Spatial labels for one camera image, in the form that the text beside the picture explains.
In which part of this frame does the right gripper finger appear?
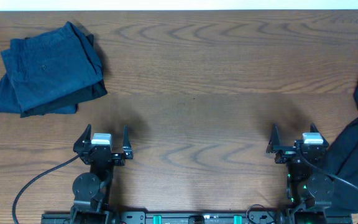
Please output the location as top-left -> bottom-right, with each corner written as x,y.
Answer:
266,123 -> 280,153
310,123 -> 329,146

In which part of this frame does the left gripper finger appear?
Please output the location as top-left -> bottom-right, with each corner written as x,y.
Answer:
122,126 -> 133,159
73,124 -> 91,153

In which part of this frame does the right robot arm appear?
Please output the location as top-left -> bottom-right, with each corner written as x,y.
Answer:
266,124 -> 334,223

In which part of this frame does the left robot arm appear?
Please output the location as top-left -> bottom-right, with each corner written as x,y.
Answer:
69,125 -> 134,224

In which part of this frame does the folded blue shorts top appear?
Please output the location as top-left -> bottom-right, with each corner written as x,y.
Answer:
0,22 -> 107,117

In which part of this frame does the folded blue garment bottom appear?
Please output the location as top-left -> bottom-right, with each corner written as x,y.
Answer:
0,73 -> 78,114

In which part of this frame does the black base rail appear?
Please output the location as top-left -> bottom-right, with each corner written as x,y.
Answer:
41,210 -> 352,224

